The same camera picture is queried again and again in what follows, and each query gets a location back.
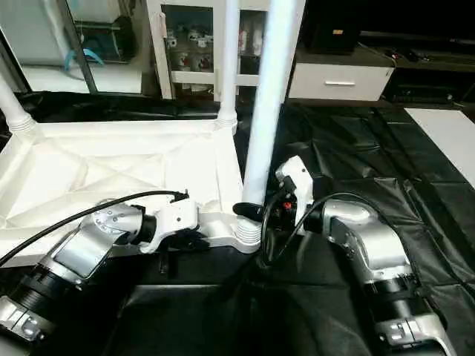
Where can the white plastic table top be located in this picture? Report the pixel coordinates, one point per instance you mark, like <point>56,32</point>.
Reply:
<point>111,163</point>

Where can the white plastic table leg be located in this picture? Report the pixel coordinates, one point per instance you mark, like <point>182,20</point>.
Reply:
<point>228,59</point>
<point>271,96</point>
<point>15,107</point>

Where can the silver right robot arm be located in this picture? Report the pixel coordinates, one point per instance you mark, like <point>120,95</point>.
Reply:
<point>371,245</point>

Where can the black work mat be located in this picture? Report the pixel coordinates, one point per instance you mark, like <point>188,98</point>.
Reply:
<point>356,148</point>

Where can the white drawer unit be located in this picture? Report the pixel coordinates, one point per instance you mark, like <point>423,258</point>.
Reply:
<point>338,81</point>

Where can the white glass door cabinet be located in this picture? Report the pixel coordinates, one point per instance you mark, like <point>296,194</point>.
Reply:
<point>193,44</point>

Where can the black low shelf unit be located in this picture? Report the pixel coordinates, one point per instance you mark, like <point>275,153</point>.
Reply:
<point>401,30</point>

